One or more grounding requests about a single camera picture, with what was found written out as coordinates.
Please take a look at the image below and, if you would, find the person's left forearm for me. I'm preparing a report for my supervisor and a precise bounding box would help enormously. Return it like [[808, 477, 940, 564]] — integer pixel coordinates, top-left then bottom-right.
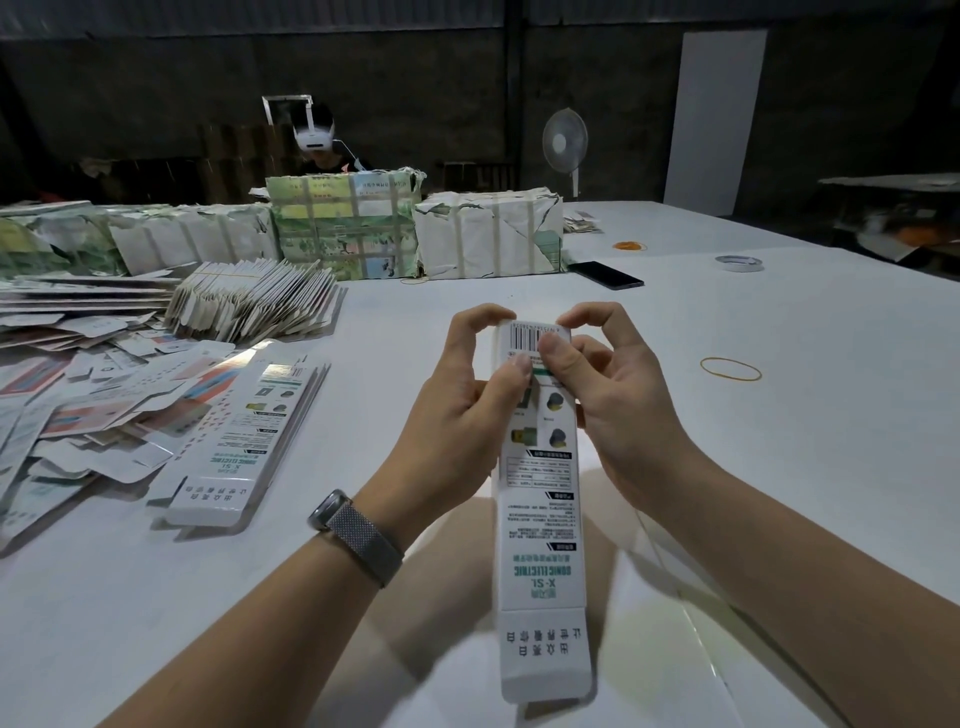
[[102, 532, 380, 728]]

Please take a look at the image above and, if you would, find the green printed wrapped bundle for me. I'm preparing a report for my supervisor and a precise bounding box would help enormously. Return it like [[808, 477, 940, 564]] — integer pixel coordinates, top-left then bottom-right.
[[265, 168, 428, 282]]

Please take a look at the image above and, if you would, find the grey band wristwatch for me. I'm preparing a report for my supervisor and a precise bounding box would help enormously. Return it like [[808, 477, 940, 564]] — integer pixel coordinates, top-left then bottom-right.
[[307, 489, 407, 588]]

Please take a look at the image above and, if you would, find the person's right forearm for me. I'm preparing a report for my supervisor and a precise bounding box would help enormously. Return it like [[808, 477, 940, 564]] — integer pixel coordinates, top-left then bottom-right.
[[652, 450, 960, 728]]

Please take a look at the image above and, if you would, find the row of white wrapped bundles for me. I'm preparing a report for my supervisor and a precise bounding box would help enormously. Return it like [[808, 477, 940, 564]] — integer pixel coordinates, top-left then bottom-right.
[[0, 201, 282, 281]]

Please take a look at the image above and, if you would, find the white head-mounted camera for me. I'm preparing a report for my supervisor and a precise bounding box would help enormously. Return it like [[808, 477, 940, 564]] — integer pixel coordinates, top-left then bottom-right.
[[262, 94, 336, 152]]

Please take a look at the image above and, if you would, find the white board panel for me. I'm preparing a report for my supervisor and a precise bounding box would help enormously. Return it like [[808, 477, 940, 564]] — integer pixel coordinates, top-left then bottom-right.
[[663, 30, 768, 218]]

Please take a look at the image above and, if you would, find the stack of brown cartons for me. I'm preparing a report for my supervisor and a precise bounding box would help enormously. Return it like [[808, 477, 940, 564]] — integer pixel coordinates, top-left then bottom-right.
[[195, 120, 287, 204]]

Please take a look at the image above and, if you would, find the person's left hand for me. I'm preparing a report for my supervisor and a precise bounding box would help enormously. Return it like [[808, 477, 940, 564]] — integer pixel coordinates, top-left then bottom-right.
[[355, 303, 534, 549]]

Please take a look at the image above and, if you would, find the fanned stack of white cartons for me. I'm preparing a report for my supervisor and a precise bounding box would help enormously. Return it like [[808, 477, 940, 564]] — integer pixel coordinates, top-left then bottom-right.
[[162, 259, 347, 344]]

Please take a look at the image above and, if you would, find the cluttered side table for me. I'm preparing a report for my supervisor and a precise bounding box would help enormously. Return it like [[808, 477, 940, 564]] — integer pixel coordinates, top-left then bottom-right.
[[819, 171, 960, 275]]

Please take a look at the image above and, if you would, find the white strapped wrapped bundle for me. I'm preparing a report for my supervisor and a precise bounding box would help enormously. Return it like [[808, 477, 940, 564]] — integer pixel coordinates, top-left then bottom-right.
[[412, 187, 567, 282]]

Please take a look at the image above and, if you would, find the pile of cartons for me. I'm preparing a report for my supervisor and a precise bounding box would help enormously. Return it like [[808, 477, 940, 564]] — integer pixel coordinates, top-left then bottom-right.
[[0, 267, 332, 554]]

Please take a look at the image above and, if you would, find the black smartphone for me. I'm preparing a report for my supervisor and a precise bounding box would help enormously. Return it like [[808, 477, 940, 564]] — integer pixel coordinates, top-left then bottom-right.
[[568, 261, 647, 291]]

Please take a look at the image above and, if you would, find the dark wooden chair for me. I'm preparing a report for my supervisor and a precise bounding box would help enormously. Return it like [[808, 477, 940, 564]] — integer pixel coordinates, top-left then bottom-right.
[[438, 160, 515, 194]]

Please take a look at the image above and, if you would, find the thin tan rubber band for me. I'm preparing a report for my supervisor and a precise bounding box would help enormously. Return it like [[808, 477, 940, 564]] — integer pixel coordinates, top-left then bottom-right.
[[700, 355, 765, 383]]

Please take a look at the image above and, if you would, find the white standing fan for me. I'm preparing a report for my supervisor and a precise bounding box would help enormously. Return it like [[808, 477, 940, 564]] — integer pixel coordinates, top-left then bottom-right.
[[541, 106, 591, 200]]

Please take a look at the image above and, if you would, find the toothbrush carton box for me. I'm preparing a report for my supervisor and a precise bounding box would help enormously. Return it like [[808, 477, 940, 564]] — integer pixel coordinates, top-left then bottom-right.
[[493, 319, 594, 707]]

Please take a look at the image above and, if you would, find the person's right hand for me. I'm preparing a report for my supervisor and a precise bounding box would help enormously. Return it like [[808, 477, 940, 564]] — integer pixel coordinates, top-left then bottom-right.
[[537, 301, 704, 512]]

